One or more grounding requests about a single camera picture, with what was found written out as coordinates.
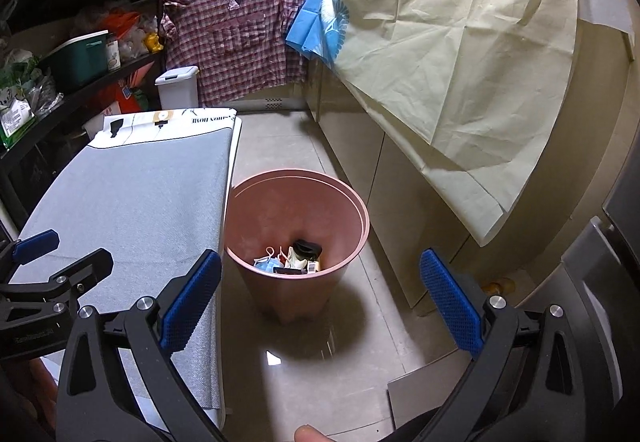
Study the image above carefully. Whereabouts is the pink waste bin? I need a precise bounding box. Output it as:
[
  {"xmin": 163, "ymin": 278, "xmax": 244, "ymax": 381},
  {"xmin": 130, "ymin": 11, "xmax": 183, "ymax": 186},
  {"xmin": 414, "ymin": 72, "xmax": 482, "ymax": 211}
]
[{"xmin": 223, "ymin": 169, "xmax": 371, "ymax": 325}]

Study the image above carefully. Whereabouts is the orange bag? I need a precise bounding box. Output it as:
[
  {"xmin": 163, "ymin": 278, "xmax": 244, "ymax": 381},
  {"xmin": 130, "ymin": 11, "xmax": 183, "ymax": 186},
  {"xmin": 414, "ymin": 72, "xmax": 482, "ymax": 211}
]
[{"xmin": 117, "ymin": 62, "xmax": 156, "ymax": 115}]

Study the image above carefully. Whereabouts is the white printed sheet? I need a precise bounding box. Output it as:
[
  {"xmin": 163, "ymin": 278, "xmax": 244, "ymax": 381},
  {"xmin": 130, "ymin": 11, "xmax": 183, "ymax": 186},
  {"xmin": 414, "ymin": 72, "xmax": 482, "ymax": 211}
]
[{"xmin": 102, "ymin": 106, "xmax": 244, "ymax": 145}]

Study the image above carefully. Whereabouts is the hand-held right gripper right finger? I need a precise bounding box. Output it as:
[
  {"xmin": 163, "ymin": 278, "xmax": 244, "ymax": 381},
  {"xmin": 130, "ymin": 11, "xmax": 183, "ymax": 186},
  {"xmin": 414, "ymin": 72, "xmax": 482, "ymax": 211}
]
[{"xmin": 419, "ymin": 248, "xmax": 613, "ymax": 442}]

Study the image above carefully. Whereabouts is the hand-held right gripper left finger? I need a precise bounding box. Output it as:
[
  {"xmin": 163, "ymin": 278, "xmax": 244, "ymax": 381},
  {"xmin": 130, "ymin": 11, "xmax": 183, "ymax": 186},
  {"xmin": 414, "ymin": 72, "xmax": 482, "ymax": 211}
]
[{"xmin": 55, "ymin": 249, "xmax": 223, "ymax": 442}]

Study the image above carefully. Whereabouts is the grey table mat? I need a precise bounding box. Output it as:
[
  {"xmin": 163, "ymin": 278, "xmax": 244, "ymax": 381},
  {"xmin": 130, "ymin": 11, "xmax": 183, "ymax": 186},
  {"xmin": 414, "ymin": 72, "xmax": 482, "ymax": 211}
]
[{"xmin": 10, "ymin": 126, "xmax": 236, "ymax": 415}]

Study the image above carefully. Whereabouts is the cream paper wrapper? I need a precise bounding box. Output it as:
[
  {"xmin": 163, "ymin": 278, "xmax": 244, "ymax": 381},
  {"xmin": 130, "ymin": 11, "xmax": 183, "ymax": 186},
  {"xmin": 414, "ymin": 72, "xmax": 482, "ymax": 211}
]
[{"xmin": 284, "ymin": 247, "xmax": 308, "ymax": 271}]

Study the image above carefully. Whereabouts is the red bag on shelf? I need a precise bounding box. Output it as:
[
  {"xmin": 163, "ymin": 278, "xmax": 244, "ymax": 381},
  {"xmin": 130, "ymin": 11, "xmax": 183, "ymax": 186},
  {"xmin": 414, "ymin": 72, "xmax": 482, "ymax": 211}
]
[{"xmin": 97, "ymin": 12, "xmax": 141, "ymax": 43}]

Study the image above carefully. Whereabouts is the blue and cream cloth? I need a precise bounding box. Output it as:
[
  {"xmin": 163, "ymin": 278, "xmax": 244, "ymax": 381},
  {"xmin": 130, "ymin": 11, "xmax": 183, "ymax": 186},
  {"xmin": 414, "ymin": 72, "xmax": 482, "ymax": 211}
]
[{"xmin": 285, "ymin": 0, "xmax": 633, "ymax": 248}]

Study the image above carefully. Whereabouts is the red plaid shirt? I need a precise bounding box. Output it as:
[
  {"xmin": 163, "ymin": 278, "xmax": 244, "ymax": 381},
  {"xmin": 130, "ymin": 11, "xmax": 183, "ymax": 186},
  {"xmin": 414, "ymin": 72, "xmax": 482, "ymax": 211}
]
[{"xmin": 162, "ymin": 0, "xmax": 313, "ymax": 105}]

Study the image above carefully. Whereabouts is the person's left hand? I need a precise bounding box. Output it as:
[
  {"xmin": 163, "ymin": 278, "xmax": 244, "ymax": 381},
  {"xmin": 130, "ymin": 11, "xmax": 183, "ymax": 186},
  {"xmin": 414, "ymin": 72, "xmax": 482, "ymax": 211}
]
[{"xmin": 0, "ymin": 354, "xmax": 58, "ymax": 442}]

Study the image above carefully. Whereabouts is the white lidded bin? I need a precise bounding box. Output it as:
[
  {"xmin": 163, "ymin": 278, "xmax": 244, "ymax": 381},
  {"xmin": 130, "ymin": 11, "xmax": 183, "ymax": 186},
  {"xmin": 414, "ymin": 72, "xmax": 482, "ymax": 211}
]
[{"xmin": 155, "ymin": 66, "xmax": 200, "ymax": 110}]

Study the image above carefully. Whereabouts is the green and white packet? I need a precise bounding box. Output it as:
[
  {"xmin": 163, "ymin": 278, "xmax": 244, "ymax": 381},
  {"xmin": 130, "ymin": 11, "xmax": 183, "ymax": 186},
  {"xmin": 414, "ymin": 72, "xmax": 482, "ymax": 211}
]
[{"xmin": 0, "ymin": 49, "xmax": 41, "ymax": 150}]

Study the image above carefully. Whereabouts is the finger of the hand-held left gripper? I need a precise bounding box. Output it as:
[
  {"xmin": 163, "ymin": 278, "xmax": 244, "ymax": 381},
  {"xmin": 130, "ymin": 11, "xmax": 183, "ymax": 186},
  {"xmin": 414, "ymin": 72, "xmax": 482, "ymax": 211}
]
[
  {"xmin": 0, "ymin": 231, "xmax": 61, "ymax": 280},
  {"xmin": 0, "ymin": 248, "xmax": 115, "ymax": 310}
]

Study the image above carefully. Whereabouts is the blue face mask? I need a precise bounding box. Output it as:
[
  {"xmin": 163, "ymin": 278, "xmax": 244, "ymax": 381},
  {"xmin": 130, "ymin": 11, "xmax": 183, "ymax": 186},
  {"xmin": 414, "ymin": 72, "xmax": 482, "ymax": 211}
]
[{"xmin": 252, "ymin": 247, "xmax": 288, "ymax": 275}]

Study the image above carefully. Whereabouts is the green storage box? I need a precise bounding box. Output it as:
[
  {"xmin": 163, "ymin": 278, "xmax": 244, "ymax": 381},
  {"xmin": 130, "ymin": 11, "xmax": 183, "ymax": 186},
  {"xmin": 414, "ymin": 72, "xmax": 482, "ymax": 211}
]
[{"xmin": 37, "ymin": 31, "xmax": 111, "ymax": 90}]

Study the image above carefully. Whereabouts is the person's right hand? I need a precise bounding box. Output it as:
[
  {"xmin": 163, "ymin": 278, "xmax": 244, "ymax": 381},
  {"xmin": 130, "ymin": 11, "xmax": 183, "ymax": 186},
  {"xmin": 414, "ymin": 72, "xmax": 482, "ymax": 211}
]
[{"xmin": 295, "ymin": 424, "xmax": 333, "ymax": 442}]

